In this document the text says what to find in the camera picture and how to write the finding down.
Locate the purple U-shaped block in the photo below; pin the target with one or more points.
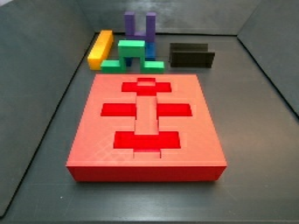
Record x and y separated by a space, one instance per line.
146 35

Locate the red board with cutouts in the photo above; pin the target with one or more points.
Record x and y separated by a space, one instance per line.
146 131

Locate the black block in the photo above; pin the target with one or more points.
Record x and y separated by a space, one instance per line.
190 55

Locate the green arch-shaped block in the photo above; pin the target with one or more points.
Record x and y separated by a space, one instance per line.
132 49

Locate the blue block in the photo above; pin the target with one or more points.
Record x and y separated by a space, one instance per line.
149 53

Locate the yellow long block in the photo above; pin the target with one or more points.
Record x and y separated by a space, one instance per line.
101 49

